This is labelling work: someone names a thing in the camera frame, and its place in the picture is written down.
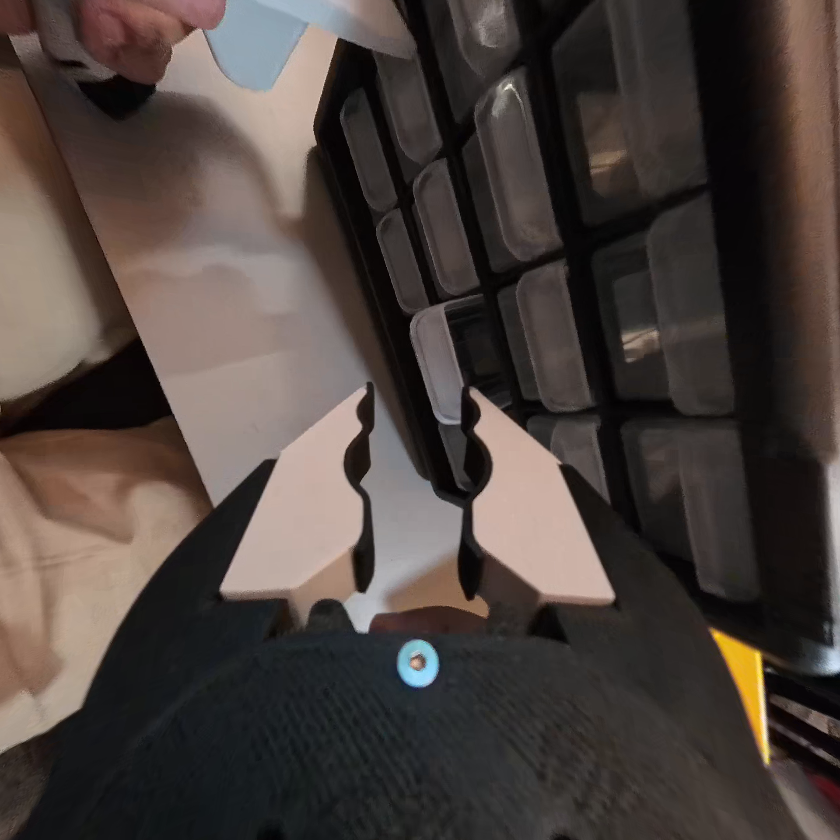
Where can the rows of clear cabinet drawers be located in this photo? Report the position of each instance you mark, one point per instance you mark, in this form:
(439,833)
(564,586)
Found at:
(518,170)

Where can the person's beige clothing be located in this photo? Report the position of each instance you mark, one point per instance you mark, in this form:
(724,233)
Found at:
(72,544)

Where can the black drawer cabinet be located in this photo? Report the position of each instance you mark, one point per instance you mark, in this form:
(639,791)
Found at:
(735,295)

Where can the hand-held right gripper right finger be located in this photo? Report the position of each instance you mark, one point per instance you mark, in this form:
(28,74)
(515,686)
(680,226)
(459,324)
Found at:
(535,518)

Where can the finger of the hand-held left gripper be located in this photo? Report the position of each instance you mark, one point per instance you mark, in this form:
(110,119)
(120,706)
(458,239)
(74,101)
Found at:
(367,29)

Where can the small clear pulled-out drawer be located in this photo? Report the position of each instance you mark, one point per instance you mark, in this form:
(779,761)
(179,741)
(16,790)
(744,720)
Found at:
(436,354)

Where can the person's left hand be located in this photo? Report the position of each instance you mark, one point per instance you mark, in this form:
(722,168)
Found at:
(124,33)

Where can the yellow box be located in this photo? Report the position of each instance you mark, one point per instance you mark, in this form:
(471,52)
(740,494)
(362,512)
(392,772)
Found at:
(741,689)

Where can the white cloth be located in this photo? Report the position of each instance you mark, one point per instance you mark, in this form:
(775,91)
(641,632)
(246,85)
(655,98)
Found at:
(39,275)

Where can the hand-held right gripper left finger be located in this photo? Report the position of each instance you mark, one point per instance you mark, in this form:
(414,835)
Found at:
(295,518)

